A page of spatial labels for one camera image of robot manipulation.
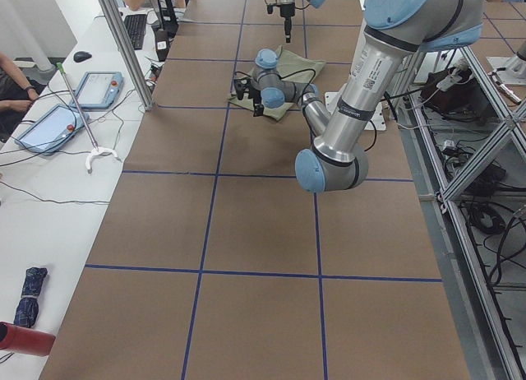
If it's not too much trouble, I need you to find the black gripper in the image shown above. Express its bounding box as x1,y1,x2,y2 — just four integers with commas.
245,82,265,117
277,0,295,42

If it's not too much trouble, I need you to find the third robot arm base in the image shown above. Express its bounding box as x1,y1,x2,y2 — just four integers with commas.
487,43,525,86

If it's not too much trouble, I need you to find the black computer keyboard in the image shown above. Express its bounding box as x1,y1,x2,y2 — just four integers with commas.
123,14,147,50

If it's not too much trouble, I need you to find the far teach pendant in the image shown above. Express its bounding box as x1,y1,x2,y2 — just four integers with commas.
75,72,123,110

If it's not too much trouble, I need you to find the teach pendant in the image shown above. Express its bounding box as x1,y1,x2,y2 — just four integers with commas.
75,72,123,110
15,104,84,155

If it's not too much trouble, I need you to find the white grabber reach tool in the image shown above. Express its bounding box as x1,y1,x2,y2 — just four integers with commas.
56,63,121,174

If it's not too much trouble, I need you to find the black computer mouse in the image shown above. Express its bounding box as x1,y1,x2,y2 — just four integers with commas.
73,51,92,63

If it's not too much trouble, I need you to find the near teach pendant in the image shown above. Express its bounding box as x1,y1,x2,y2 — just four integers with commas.
15,104,84,155

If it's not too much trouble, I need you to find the seated person at left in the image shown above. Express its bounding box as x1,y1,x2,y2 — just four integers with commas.
1,53,45,143

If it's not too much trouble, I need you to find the dark blue folded umbrella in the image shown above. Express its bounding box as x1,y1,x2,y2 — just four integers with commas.
13,267,48,328

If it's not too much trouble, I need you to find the red bottle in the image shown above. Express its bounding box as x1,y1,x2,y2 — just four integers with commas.
1,322,56,357

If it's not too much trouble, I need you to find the aluminium frame post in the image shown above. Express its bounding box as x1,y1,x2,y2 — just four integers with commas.
99,0,154,111

